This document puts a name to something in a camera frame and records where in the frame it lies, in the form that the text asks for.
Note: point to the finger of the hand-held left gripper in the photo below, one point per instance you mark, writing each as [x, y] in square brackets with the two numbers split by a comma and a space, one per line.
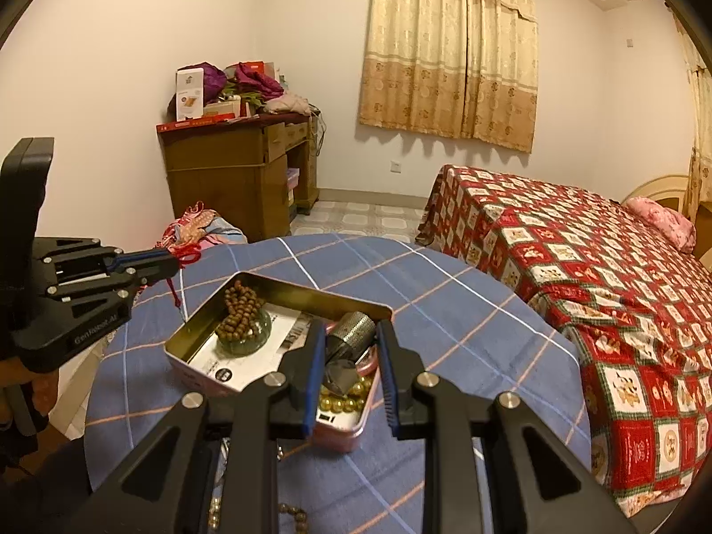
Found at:
[150, 277]
[144, 258]

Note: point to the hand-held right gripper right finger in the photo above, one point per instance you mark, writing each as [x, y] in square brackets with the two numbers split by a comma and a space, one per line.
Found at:
[389, 384]

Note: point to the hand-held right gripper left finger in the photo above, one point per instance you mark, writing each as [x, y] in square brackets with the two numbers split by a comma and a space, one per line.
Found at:
[312, 384]

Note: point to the silver metal mesh trinket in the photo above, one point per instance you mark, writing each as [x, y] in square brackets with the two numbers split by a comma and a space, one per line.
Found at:
[350, 334]

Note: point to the pink metal tin box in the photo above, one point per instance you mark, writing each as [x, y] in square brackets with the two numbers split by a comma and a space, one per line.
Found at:
[345, 439]

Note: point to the green glass dish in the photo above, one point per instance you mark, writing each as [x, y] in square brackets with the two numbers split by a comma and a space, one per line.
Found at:
[245, 339]

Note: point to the pile of colourful clothes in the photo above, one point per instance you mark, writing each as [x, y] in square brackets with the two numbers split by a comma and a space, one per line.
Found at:
[206, 231]

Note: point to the printed paper leaflet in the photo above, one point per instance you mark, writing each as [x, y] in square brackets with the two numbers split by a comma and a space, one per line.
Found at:
[245, 367]

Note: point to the blue checked tablecloth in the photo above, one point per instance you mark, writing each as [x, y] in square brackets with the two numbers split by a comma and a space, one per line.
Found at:
[473, 345]

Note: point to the brown wooden desk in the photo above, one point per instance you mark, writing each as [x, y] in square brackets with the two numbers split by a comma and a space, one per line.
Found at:
[222, 178]

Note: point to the flat red box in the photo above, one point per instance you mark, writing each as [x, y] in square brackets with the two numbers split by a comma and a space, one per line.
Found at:
[194, 123]

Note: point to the clear plastic storage box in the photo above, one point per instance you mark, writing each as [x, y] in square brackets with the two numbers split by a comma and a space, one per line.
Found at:
[292, 186]

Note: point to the beige box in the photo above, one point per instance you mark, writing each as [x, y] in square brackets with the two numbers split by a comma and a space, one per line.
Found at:
[222, 108]

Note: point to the white upright carton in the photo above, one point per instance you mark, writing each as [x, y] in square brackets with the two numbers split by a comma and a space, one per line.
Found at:
[190, 94]

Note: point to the purple cloth bundle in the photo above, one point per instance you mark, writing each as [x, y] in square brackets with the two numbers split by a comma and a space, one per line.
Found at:
[214, 80]

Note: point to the pale pink cloth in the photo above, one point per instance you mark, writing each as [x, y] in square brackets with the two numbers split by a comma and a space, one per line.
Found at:
[286, 104]

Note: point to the magenta cloth bundle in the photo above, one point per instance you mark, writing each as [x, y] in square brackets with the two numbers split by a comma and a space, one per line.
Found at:
[258, 80]

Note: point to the orange red box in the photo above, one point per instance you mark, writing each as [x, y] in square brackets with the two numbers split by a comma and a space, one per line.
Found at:
[267, 67]

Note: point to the red patchwork bed blanket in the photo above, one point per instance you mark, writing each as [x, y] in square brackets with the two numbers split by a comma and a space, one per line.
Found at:
[612, 300]

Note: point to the pink floral pillow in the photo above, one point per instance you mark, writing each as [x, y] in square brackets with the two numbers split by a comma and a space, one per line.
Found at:
[662, 222]

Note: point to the cream wooden headboard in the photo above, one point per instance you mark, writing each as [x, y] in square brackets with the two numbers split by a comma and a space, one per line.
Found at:
[656, 186]

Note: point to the wide beige patterned curtain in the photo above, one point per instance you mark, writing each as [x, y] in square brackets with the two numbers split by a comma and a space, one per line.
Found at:
[450, 55]

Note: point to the narrow beige patterned curtain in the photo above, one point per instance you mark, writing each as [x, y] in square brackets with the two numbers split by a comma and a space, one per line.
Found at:
[700, 139]

